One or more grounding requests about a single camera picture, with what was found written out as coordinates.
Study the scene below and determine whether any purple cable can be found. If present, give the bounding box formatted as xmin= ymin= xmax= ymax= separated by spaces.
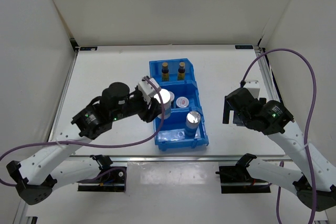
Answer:
xmin=240 ymin=48 xmax=317 ymax=224
xmin=0 ymin=77 xmax=166 ymax=192

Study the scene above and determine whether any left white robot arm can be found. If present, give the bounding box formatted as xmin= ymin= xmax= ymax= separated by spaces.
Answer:
xmin=6 ymin=77 xmax=164 ymax=205

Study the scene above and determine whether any left blue corner label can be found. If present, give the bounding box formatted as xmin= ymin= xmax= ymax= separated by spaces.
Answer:
xmin=79 ymin=47 xmax=98 ymax=51

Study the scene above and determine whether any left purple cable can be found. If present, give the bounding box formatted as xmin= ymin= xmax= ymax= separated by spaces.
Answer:
xmin=0 ymin=77 xmax=166 ymax=192

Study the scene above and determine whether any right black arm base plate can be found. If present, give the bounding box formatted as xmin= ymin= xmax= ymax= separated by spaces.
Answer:
xmin=216 ymin=166 xmax=271 ymax=194

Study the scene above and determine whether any brown bottle yellow label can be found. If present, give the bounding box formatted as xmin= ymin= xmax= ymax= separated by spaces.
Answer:
xmin=177 ymin=62 xmax=185 ymax=81
xmin=161 ymin=62 xmax=170 ymax=81

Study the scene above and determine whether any silver-lid white jar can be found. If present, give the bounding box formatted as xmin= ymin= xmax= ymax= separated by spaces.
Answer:
xmin=184 ymin=111 xmax=202 ymax=137
xmin=160 ymin=89 xmax=171 ymax=120

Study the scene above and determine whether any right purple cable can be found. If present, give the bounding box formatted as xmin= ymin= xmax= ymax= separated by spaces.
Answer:
xmin=240 ymin=48 xmax=317 ymax=224

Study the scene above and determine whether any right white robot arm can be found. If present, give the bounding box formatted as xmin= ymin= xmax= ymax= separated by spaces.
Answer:
xmin=223 ymin=88 xmax=335 ymax=211

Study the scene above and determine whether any blue corner label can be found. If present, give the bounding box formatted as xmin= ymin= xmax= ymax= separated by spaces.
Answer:
xmin=79 ymin=47 xmax=98 ymax=51
xmin=235 ymin=45 xmax=254 ymax=50

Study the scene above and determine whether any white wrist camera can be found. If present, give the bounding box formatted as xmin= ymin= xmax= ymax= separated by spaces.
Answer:
xmin=137 ymin=76 xmax=161 ymax=104
xmin=244 ymin=80 xmax=260 ymax=99

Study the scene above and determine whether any blue three-compartment plastic bin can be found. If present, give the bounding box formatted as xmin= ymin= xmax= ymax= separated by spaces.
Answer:
xmin=149 ymin=58 xmax=209 ymax=151

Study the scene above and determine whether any red-label lid jar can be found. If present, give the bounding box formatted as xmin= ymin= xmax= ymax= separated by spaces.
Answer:
xmin=170 ymin=91 xmax=175 ymax=108
xmin=175 ymin=97 xmax=190 ymax=109

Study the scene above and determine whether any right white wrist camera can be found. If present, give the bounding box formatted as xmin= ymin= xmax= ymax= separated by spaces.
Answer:
xmin=244 ymin=80 xmax=260 ymax=99

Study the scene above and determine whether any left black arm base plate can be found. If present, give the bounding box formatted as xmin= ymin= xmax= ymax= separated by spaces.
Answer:
xmin=77 ymin=166 xmax=127 ymax=193

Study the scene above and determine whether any right blue corner label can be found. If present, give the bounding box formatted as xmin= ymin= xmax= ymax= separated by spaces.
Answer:
xmin=235 ymin=45 xmax=254 ymax=50

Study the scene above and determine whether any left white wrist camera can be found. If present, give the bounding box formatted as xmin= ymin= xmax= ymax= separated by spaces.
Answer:
xmin=137 ymin=76 xmax=161 ymax=104

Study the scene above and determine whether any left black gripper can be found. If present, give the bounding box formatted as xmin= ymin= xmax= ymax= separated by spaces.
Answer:
xmin=110 ymin=89 xmax=164 ymax=123

